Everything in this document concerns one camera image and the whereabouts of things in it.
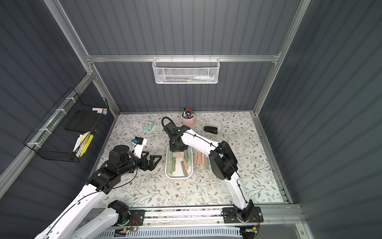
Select black stapler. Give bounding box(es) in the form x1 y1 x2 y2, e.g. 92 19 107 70
204 126 218 134

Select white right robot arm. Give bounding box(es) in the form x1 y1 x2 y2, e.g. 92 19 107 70
161 117 264 223

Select white tube in basket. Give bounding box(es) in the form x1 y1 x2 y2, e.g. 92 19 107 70
193 75 215 83

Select pink fruit knife in box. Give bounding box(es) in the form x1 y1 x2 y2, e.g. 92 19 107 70
183 158 189 171

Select white wire wall basket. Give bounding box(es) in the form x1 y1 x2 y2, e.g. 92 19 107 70
152 58 220 84

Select black notebook in basket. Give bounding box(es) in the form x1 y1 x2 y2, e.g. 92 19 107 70
64 110 104 133

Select white oval storage box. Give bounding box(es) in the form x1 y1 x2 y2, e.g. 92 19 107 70
165 146 194 180

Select pink folding fruit knife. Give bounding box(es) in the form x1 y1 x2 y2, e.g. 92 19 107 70
201 153 206 167

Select olive green fruit knife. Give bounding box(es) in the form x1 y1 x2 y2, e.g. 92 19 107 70
181 161 188 177

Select black wire side basket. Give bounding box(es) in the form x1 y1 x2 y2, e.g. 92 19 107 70
23 91 109 162

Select yellow notepad in basket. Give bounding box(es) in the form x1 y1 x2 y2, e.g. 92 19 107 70
73 131 94 158

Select pink pen cup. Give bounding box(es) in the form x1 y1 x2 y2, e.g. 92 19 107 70
181 116 195 129

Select small teal box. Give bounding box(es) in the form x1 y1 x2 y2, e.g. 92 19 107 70
143 121 155 131

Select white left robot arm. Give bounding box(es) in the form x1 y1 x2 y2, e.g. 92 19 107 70
36 145 162 239

